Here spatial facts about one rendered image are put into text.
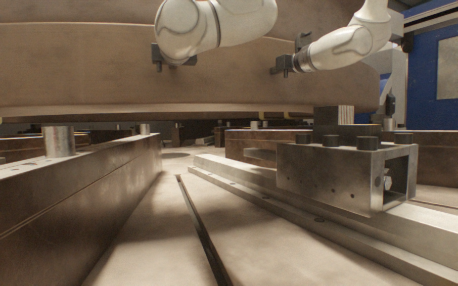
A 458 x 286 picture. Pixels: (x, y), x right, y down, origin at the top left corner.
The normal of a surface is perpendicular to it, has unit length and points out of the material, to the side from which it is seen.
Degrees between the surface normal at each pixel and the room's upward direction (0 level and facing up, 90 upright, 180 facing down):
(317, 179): 90
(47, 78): 90
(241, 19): 110
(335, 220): 90
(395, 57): 90
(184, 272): 0
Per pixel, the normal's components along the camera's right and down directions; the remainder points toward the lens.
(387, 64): -0.88, 0.07
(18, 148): 0.80, 0.04
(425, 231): -0.83, -0.25
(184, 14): 0.26, 0.14
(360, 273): -0.03, -1.00
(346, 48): -0.69, 0.46
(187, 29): 0.30, 0.40
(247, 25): 0.40, 0.62
